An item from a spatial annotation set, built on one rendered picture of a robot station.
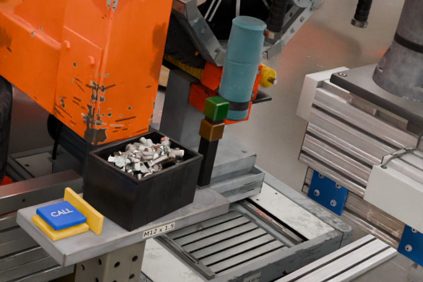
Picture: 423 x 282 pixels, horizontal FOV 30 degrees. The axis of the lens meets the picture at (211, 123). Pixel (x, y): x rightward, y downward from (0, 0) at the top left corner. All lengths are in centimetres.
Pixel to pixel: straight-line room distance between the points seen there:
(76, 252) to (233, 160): 101
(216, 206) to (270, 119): 165
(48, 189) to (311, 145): 60
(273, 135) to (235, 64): 123
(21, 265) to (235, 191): 81
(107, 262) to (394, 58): 69
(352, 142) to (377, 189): 18
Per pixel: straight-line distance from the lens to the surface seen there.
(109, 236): 154
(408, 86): 147
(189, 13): 195
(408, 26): 147
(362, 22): 211
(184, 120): 233
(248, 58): 197
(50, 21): 181
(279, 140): 316
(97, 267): 166
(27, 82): 188
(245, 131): 316
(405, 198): 138
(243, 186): 246
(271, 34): 185
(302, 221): 248
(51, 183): 181
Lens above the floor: 130
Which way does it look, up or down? 24 degrees down
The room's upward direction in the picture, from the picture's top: 12 degrees clockwise
